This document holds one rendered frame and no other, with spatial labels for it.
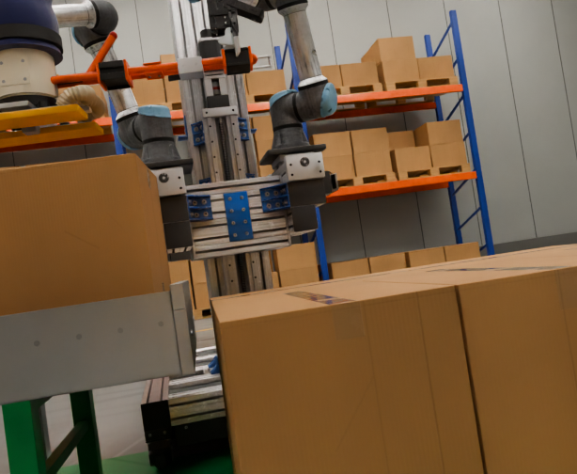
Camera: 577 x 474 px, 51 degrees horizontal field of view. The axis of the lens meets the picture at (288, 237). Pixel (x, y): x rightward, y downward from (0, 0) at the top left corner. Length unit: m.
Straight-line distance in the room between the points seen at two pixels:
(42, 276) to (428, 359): 0.98
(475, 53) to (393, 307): 11.33
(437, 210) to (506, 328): 10.17
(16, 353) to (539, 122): 11.63
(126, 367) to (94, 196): 0.44
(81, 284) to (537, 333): 1.05
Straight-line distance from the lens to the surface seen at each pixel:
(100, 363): 1.45
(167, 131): 2.31
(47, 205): 1.62
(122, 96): 2.45
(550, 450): 1.17
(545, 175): 12.38
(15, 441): 1.52
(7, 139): 1.96
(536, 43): 12.95
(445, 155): 10.02
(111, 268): 1.58
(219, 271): 2.43
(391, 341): 1.03
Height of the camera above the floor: 0.62
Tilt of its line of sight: 2 degrees up
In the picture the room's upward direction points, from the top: 8 degrees counter-clockwise
